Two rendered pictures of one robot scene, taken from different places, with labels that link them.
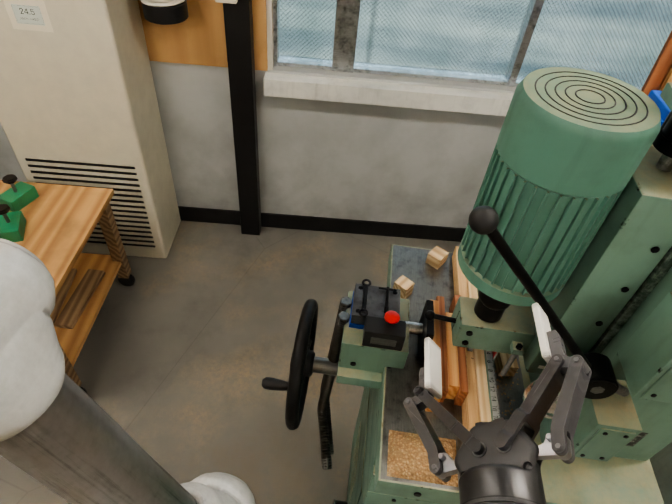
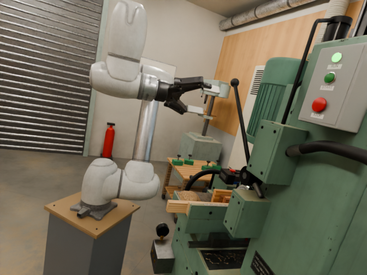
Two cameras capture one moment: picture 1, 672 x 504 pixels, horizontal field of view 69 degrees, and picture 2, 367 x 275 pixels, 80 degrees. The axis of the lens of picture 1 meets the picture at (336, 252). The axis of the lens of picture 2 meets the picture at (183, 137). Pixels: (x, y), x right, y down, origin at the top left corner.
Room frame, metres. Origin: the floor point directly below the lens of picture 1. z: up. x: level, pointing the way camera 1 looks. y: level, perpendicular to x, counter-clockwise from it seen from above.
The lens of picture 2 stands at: (-0.01, -0.94, 1.32)
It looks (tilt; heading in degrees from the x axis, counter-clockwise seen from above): 12 degrees down; 68
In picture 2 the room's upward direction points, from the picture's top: 13 degrees clockwise
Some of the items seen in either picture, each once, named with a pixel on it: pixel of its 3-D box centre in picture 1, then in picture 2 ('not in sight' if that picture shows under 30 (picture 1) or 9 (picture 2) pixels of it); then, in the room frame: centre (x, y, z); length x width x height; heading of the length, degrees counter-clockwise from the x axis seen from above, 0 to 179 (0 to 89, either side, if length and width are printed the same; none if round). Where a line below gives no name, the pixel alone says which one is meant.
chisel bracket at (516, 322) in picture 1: (490, 329); not in sight; (0.59, -0.31, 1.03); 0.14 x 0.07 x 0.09; 87
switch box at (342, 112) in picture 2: not in sight; (338, 89); (0.43, -0.61, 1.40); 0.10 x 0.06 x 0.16; 87
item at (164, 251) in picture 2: not in sight; (161, 255); (0.33, -0.14, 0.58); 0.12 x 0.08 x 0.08; 87
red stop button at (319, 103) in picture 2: not in sight; (319, 104); (0.40, -0.60, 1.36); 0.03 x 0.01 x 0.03; 87
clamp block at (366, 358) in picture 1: (374, 332); (230, 189); (0.63, -0.10, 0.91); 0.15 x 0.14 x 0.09; 177
